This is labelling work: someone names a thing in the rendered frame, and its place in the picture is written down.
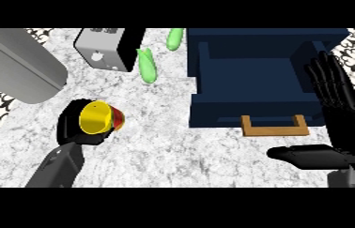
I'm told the dark blue cabinet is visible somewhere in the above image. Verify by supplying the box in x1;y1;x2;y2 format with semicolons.
187;28;351;78

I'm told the wooden drawer handle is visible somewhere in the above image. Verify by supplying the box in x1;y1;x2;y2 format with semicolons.
240;114;311;137

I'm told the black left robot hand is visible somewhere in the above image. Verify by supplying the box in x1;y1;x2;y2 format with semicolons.
55;99;116;146

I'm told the green vegetable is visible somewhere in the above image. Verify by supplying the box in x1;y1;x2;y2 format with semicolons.
166;28;187;52
136;47;160;84

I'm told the yellow and red cup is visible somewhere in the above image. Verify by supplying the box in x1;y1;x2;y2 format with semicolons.
77;100;126;135

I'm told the dark blue drawer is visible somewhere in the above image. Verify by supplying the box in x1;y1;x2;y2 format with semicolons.
188;40;330;129

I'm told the grey and black appliance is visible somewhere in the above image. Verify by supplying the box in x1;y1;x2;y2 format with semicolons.
74;28;147;73

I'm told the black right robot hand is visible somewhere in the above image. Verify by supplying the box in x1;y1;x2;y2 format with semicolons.
267;50;355;171

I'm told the large grey rounded appliance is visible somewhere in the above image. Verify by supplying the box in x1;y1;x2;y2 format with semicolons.
0;28;70;105

